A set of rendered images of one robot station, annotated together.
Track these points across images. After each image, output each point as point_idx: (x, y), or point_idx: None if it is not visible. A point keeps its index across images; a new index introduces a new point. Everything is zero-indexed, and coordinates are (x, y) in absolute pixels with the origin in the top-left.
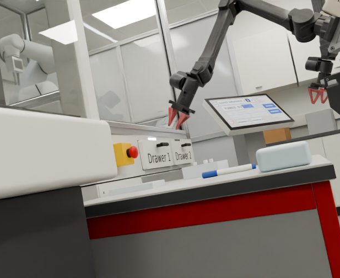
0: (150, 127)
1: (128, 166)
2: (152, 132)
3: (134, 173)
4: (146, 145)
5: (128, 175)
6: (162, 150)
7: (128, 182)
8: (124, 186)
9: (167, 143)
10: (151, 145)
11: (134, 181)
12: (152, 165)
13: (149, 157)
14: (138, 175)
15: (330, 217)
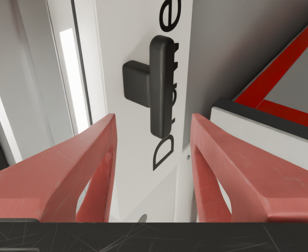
0: (20, 130)
1: (159, 220)
2: (25, 71)
3: (170, 190)
4: (132, 188)
5: (171, 211)
6: (142, 1)
7: (178, 205)
8: (180, 214)
9: (168, 72)
10: (131, 144)
11: (180, 184)
12: (179, 124)
13: (161, 157)
14: (175, 171)
15: None
